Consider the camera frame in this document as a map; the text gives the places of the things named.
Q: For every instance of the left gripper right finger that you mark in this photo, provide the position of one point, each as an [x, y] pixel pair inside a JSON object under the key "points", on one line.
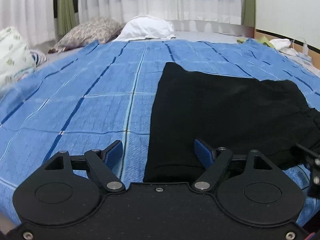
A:
{"points": [[249, 188]]}

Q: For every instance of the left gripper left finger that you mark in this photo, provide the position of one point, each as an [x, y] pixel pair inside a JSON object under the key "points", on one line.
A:
{"points": [[67, 188]]}

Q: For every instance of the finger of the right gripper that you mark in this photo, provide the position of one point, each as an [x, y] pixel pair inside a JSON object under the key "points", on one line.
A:
{"points": [[312, 164]]}

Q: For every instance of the black pants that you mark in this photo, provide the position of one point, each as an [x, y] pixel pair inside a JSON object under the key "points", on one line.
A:
{"points": [[240, 114]]}

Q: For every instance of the blue checked blanket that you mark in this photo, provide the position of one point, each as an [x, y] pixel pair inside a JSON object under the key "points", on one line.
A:
{"points": [[104, 93]]}

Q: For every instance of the white charger plug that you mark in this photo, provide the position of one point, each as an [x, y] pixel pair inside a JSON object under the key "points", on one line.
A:
{"points": [[305, 49]]}

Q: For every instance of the white cloth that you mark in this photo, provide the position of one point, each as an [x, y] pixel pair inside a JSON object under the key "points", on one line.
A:
{"points": [[281, 43]]}

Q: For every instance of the green cloth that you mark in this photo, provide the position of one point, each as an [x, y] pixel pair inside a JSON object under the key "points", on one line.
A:
{"points": [[263, 40]]}

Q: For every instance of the striped cloth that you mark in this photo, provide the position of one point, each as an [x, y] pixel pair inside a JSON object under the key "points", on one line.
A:
{"points": [[39, 57]]}

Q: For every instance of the floral white pillow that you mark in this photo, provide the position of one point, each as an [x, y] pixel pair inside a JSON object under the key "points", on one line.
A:
{"points": [[16, 59]]}

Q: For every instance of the grey patterned pillow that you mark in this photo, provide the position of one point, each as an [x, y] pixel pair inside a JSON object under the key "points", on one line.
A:
{"points": [[98, 29]]}

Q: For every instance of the green curtain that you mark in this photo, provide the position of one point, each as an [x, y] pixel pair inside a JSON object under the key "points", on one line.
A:
{"points": [[249, 13], [65, 16]]}

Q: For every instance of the green curtain right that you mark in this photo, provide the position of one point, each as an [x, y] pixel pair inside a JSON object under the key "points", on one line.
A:
{"points": [[249, 13]]}

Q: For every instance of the white sheer curtain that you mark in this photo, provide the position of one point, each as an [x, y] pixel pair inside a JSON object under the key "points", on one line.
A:
{"points": [[36, 20]]}

